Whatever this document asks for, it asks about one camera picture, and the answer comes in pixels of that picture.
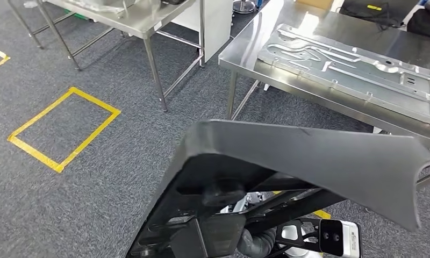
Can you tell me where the plastic wrapped metal sheet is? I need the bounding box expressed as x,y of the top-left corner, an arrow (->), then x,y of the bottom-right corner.
67,0 -> 138,18

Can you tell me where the stainless steel workbench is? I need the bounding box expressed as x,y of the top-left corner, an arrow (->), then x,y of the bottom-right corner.
218,0 -> 430,190

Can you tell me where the chrome stool base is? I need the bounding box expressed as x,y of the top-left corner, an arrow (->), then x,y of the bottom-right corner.
233,0 -> 256,14

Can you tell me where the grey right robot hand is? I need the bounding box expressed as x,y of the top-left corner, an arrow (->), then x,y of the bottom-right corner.
220,192 -> 264,214

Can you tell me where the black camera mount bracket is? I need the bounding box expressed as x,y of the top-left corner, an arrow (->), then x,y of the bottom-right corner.
275,218 -> 322,250

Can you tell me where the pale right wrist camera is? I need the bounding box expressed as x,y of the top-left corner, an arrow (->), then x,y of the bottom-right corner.
319,219 -> 362,258

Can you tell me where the black plastic car part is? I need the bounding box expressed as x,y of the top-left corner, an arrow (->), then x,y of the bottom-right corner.
126,119 -> 430,258

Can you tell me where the stamped sheet metal panel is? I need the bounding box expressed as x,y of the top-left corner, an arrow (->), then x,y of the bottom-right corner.
257,23 -> 430,130

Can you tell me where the black cable bundle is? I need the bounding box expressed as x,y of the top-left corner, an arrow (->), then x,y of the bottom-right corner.
343,7 -> 405,32

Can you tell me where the stainless steel table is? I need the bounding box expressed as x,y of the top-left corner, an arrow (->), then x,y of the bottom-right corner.
6,0 -> 206,112

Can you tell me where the white panel board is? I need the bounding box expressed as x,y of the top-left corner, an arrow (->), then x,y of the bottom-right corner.
172,0 -> 234,64

